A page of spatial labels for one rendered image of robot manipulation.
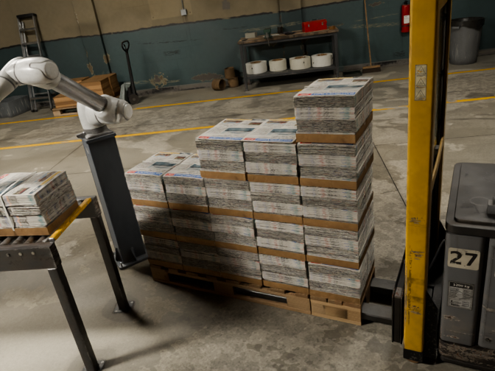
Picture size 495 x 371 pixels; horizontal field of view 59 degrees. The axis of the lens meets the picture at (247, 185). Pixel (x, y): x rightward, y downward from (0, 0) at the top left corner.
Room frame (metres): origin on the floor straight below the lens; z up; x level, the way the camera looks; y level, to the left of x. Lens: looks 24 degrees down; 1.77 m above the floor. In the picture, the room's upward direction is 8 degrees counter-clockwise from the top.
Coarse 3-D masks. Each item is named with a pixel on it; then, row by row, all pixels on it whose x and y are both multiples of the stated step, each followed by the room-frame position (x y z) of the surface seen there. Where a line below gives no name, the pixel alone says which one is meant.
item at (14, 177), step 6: (6, 174) 2.24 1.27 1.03; (12, 174) 2.22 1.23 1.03; (18, 174) 2.21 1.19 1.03; (24, 174) 2.21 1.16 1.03; (0, 180) 2.16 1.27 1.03; (6, 180) 2.15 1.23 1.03; (12, 180) 2.14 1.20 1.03; (0, 186) 2.07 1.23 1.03; (6, 186) 2.07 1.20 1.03; (0, 192) 2.00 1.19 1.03; (0, 210) 1.96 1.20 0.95; (0, 216) 1.96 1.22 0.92; (0, 222) 1.97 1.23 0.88; (6, 222) 1.96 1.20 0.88; (0, 228) 1.97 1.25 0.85; (6, 228) 1.96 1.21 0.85
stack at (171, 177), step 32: (160, 160) 2.69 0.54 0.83; (192, 160) 2.60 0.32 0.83; (160, 192) 2.44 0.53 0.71; (192, 192) 2.33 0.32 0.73; (224, 192) 2.23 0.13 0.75; (256, 192) 2.13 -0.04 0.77; (288, 192) 2.03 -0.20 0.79; (160, 224) 2.47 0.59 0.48; (192, 224) 2.34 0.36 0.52; (224, 224) 2.23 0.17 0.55; (256, 224) 2.13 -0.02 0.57; (288, 224) 2.04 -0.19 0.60; (160, 256) 2.51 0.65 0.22; (192, 256) 2.38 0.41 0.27; (224, 256) 2.25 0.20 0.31; (256, 256) 2.15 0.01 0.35; (192, 288) 2.40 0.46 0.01; (224, 288) 2.28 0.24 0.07; (256, 288) 2.16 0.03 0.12
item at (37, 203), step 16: (48, 176) 2.12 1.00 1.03; (64, 176) 2.15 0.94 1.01; (16, 192) 1.96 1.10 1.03; (32, 192) 1.93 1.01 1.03; (48, 192) 2.00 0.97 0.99; (64, 192) 2.11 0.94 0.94; (16, 208) 1.93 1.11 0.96; (32, 208) 1.91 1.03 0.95; (48, 208) 1.96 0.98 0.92; (64, 208) 2.06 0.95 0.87; (32, 224) 1.93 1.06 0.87; (48, 224) 1.93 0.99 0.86
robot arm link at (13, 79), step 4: (12, 60) 2.47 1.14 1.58; (16, 60) 2.42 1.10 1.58; (8, 64) 2.44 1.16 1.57; (12, 64) 2.41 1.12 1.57; (4, 68) 2.42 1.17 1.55; (8, 68) 2.40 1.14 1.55; (12, 68) 2.39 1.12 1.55; (0, 72) 2.40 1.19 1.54; (4, 72) 2.40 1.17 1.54; (8, 72) 2.39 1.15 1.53; (12, 72) 2.38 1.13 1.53; (4, 76) 2.38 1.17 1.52; (8, 76) 2.39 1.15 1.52; (12, 76) 2.38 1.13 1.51; (12, 80) 2.39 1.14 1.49; (16, 80) 2.39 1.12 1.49; (16, 84) 2.41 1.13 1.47; (20, 84) 2.41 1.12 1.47; (24, 84) 2.41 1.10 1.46
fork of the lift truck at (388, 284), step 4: (372, 280) 2.13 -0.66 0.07; (376, 280) 2.12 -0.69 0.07; (380, 280) 2.12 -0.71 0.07; (384, 280) 2.11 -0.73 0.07; (388, 280) 2.11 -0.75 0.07; (392, 280) 2.10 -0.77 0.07; (372, 284) 2.09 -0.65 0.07; (376, 284) 2.09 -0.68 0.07; (380, 284) 2.08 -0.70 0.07; (384, 284) 2.08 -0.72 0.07; (388, 284) 2.07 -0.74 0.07; (392, 284) 2.07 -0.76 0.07; (372, 288) 2.07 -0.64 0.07; (376, 288) 2.06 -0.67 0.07; (380, 288) 2.05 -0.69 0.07; (384, 288) 2.05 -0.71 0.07; (388, 288) 2.04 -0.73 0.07; (392, 288) 2.04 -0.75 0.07; (376, 292) 2.06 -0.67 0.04; (380, 292) 2.05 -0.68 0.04; (384, 292) 2.04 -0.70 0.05; (388, 292) 2.03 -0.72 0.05; (392, 292) 2.02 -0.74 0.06
